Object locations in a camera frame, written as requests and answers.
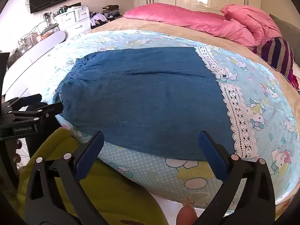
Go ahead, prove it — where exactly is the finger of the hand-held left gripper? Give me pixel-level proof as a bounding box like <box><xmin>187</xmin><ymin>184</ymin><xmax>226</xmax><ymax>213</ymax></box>
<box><xmin>0</xmin><ymin>94</ymin><xmax>43</xmax><ymax>113</ymax></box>
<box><xmin>5</xmin><ymin>102</ymin><xmax>64</xmax><ymax>125</ymax></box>

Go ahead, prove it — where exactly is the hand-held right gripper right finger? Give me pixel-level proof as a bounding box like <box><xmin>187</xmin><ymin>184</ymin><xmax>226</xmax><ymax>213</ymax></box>
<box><xmin>194</xmin><ymin>131</ymin><xmax>277</xmax><ymax>225</ymax></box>

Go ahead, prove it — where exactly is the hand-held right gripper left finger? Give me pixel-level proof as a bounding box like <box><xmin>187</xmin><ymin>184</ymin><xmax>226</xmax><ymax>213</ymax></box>
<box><xmin>24</xmin><ymin>131</ymin><xmax>110</xmax><ymax>225</ymax></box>

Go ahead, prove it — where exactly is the blue denim pants lace trim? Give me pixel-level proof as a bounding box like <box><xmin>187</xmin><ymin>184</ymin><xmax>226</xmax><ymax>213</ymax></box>
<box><xmin>53</xmin><ymin>46</ymin><xmax>258</xmax><ymax>162</ymax></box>

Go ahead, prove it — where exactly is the person's right hand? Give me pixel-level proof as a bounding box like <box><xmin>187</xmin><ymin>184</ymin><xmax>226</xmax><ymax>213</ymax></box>
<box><xmin>176</xmin><ymin>197</ymin><xmax>198</xmax><ymax>225</ymax></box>

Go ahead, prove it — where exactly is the person's yellow garment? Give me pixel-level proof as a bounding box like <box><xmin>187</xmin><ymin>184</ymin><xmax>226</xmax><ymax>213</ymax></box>
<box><xmin>17</xmin><ymin>127</ymin><xmax>170</xmax><ymax>225</ymax></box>

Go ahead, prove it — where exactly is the desk clutter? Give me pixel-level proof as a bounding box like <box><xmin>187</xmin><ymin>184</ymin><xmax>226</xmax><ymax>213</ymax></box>
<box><xmin>14</xmin><ymin>12</ymin><xmax>60</xmax><ymax>54</ymax></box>

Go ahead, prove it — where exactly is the cartoon cat printed blanket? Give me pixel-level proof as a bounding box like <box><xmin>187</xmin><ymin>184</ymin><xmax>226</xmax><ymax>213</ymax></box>
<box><xmin>41</xmin><ymin>29</ymin><xmax>296</xmax><ymax>210</ymax></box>

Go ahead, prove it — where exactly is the white drawer dresser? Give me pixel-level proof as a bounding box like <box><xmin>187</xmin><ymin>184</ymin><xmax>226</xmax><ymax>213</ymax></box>
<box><xmin>54</xmin><ymin>5</ymin><xmax>91</xmax><ymax>37</ymax></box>

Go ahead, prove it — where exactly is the magenta cloth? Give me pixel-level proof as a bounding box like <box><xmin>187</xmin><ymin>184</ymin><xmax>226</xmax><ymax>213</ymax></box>
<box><xmin>287</xmin><ymin>67</ymin><xmax>300</xmax><ymax>92</ymax></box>

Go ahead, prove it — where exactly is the pile of clothes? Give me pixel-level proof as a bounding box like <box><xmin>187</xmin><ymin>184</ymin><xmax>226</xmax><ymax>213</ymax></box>
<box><xmin>90</xmin><ymin>4</ymin><xmax>124</xmax><ymax>27</ymax></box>

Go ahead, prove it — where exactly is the purple striped cloth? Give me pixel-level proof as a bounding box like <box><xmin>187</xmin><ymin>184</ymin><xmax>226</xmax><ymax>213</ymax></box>
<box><xmin>252</xmin><ymin>37</ymin><xmax>294</xmax><ymax>78</ymax></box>

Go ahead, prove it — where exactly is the beige bed sheet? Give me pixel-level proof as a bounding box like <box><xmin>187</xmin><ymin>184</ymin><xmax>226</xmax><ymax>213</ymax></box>
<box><xmin>90</xmin><ymin>16</ymin><xmax>300</xmax><ymax>223</ymax></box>

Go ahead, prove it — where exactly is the pink duvet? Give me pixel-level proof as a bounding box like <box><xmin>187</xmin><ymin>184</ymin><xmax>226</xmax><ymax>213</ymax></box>
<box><xmin>123</xmin><ymin>3</ymin><xmax>283</xmax><ymax>48</ymax></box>

